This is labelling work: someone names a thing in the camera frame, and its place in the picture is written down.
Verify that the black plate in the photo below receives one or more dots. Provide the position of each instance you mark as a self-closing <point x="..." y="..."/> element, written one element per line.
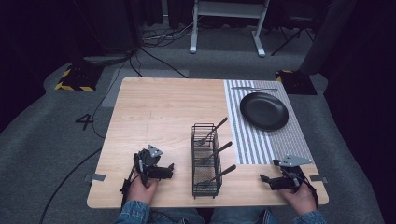
<point x="264" y="111"/>

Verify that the person's left hand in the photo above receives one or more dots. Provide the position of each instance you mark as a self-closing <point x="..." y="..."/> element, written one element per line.
<point x="141" y="193"/>

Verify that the silver table knife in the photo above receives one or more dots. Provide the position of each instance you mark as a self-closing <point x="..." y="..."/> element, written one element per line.
<point x="255" y="89"/>

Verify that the person's legs in jeans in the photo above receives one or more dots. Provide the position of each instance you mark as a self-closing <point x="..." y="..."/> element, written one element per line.
<point x="224" y="216"/>

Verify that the person's right hand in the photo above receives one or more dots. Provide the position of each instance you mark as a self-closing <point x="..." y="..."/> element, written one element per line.
<point x="302" y="200"/>

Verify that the black yellow-striped stand base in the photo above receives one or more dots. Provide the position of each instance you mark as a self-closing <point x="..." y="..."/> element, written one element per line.
<point x="297" y="82"/>
<point x="79" y="77"/>

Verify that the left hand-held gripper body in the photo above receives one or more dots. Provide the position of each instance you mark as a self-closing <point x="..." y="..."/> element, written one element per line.
<point x="146" y="160"/>

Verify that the black tripod stand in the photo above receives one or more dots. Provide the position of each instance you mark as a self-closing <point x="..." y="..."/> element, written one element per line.
<point x="292" y="34"/>

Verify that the grey striped placemat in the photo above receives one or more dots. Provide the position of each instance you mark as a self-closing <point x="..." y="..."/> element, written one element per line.
<point x="289" y="143"/>

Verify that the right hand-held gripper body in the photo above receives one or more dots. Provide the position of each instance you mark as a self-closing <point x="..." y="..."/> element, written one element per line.
<point x="292" y="174"/>

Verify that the white desk frame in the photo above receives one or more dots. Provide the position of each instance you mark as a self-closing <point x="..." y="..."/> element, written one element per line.
<point x="229" y="9"/>

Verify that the grey pillar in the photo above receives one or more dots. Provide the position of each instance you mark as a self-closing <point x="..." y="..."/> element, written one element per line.
<point x="330" y="34"/>

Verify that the grey tape piece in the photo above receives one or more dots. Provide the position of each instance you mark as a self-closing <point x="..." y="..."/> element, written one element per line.
<point x="319" y="179"/>
<point x="95" y="177"/>

